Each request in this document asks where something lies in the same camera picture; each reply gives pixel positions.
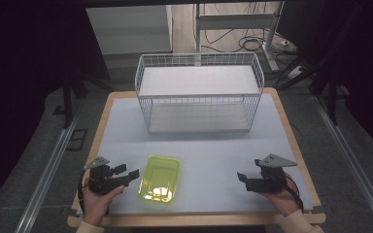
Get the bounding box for white cabinet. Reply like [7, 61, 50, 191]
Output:
[85, 4, 175, 56]

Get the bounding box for aluminium floor rail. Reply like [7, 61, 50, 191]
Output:
[14, 106, 83, 233]
[312, 94, 373, 233]

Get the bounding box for white metal desk frame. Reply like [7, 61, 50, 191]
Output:
[193, 1, 287, 73]

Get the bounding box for white wire shelf rack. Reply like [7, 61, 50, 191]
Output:
[134, 51, 266, 135]

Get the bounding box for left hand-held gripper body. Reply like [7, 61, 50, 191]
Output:
[83, 155, 126, 196]

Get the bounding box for person's left hand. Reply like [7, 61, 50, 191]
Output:
[82, 183, 126, 226]

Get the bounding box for black floor plate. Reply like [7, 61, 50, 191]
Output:
[65, 128, 88, 151]

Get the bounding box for light blue table mat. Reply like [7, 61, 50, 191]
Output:
[77, 93, 315, 216]

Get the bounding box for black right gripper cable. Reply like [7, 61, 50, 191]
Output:
[285, 174, 305, 212]

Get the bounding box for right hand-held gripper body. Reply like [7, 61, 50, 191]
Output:
[245, 152, 298, 195]

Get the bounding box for person's right hand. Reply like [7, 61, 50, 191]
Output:
[259, 174, 301, 217]

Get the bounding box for black metal stand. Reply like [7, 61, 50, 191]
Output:
[310, 73, 349, 127]
[60, 76, 89, 130]

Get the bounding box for green plastic tray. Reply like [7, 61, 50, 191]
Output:
[137, 154, 182, 204]

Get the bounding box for black floor cables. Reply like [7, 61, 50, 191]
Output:
[202, 28, 294, 56]

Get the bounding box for white power strip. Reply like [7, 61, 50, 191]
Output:
[285, 65, 306, 81]

